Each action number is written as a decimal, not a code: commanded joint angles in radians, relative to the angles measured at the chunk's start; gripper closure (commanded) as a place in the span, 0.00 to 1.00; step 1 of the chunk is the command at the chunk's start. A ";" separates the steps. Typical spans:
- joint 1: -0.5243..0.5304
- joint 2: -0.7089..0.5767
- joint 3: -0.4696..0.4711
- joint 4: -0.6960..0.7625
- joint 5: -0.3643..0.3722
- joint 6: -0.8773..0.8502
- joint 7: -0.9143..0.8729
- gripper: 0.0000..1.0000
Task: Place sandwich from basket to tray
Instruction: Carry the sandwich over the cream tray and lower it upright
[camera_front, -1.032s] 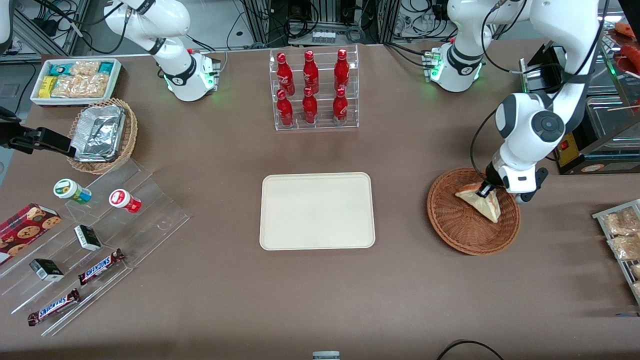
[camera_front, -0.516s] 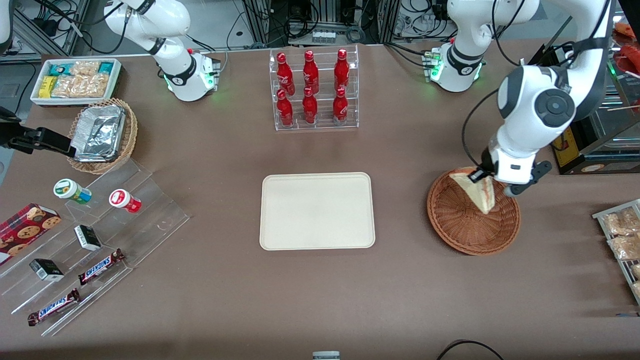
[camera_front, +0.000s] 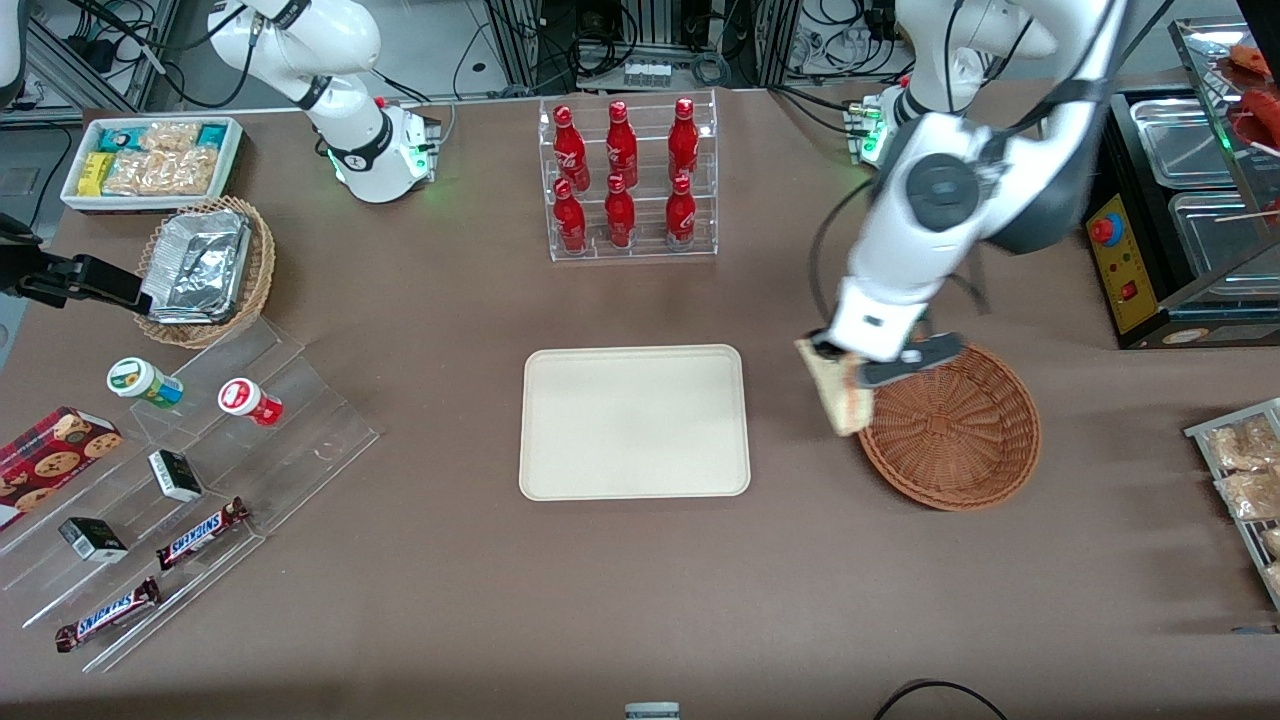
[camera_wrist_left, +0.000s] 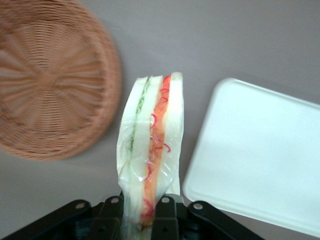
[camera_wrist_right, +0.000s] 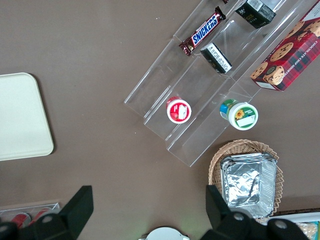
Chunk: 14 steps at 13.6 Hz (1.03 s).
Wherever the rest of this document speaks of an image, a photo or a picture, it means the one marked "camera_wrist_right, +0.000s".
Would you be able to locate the light wicker basket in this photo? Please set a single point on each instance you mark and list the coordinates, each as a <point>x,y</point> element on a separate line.
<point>217,160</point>

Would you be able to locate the red tartan cookie box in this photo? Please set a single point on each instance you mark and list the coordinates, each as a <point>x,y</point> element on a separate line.
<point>292,55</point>

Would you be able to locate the clear cracker bag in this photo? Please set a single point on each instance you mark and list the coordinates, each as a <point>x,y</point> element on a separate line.
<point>310,231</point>

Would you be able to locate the red cola bottle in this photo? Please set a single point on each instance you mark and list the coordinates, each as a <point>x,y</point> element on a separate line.
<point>42,213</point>
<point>21,218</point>

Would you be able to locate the beige rectangular tray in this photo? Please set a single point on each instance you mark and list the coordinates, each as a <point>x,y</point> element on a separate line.
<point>20,117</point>

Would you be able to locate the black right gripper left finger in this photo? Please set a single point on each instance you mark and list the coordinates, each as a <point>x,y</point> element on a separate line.
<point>75,212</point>

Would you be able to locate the red lid cup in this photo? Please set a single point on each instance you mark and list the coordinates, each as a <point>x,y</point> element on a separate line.
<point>178,111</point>

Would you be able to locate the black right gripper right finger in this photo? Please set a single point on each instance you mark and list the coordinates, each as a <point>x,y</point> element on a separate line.
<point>222,220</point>

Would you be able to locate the aluminium foil tray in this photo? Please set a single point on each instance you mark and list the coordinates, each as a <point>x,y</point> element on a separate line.
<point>247,185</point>

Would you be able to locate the clear acrylic stepped display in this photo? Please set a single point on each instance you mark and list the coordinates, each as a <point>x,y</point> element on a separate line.
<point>175,75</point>

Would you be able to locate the white snack bin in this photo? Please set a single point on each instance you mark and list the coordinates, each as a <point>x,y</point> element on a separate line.
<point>287,217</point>

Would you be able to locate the green lid cup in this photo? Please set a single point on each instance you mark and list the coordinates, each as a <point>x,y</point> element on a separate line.
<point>241,116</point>

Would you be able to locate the small black box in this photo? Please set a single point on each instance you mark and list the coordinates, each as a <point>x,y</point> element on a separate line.
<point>255,12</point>
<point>216,58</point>

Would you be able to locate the clear acrylic bottle rack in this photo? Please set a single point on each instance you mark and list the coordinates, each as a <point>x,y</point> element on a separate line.
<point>7,208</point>

